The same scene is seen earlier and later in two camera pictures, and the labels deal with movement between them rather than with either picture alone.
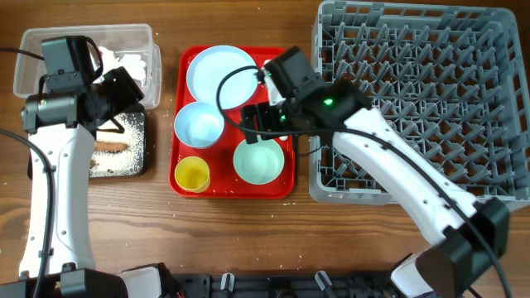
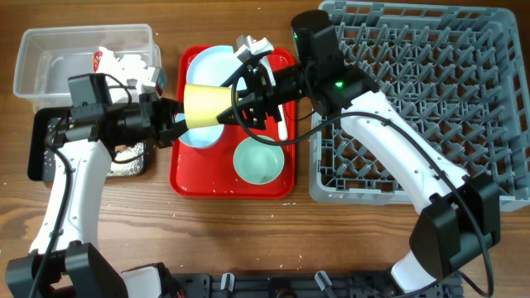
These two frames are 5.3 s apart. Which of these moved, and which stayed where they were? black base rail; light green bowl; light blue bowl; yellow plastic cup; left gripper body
Moved: yellow plastic cup; left gripper body
Stayed: black base rail; light green bowl; light blue bowl
